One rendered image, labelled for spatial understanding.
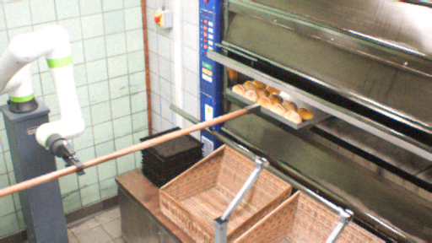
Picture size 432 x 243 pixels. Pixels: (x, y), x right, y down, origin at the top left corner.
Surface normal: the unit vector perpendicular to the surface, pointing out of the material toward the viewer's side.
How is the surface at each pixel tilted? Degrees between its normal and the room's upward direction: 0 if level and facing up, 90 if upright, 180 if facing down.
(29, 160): 90
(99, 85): 90
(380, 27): 70
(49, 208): 90
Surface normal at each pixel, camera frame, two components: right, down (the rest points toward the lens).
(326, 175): -0.75, -0.05
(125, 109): 0.61, 0.36
